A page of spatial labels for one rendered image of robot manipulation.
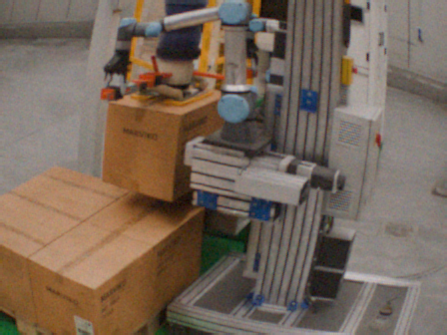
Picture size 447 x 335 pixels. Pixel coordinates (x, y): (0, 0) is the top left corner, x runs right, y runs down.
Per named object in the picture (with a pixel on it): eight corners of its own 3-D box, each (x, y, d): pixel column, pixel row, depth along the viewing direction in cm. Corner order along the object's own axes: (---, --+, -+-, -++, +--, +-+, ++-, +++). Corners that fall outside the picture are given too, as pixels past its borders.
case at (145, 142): (155, 153, 396) (163, 82, 384) (223, 168, 383) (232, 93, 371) (101, 181, 343) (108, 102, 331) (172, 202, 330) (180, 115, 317)
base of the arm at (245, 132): (261, 138, 308) (264, 115, 305) (249, 146, 294) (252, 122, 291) (227, 131, 312) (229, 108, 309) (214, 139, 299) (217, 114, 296)
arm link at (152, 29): (165, 21, 289) (143, 20, 291) (157, 23, 279) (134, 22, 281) (162, 36, 291) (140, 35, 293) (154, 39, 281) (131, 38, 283)
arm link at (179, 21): (252, -4, 288) (150, 17, 301) (248, -3, 278) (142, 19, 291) (259, 18, 291) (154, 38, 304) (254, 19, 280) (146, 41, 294)
